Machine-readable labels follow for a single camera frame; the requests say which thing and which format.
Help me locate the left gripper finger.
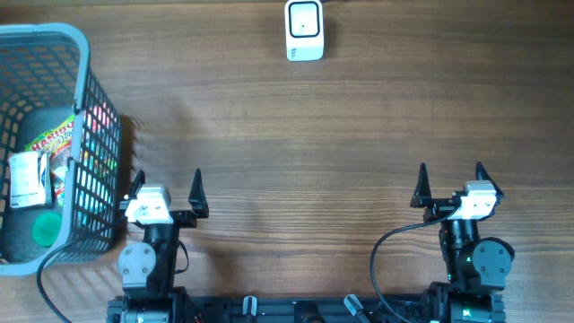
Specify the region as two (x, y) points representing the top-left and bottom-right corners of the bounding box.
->
(188, 168), (209, 219)
(127, 170), (145, 197)

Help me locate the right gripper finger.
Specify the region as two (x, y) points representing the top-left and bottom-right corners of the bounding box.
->
(410, 162), (433, 208)
(475, 161), (504, 198)

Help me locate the Haribo candy bag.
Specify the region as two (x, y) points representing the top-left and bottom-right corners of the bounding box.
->
(24, 115), (74, 206)

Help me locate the green lid spice jar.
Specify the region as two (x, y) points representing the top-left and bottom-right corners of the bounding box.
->
(31, 212), (62, 247)

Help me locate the white paper box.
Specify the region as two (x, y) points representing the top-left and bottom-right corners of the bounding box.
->
(9, 151), (52, 209)

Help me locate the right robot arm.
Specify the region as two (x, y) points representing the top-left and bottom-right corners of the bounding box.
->
(411, 162), (515, 323)

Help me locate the white barcode scanner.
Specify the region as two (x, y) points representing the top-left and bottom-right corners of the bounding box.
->
(284, 0), (325, 62)

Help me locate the grey plastic basket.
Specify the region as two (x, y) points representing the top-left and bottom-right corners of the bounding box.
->
(1, 23), (122, 276)

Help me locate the right black cable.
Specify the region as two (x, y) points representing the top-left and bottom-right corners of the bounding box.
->
(370, 205), (463, 323)

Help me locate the black cable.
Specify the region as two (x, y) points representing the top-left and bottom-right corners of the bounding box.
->
(370, 205), (463, 323)
(36, 223), (117, 323)

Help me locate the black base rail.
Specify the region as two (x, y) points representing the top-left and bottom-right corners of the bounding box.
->
(106, 294), (507, 323)

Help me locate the left black cable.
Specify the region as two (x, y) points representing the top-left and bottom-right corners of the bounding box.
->
(36, 223), (117, 323)

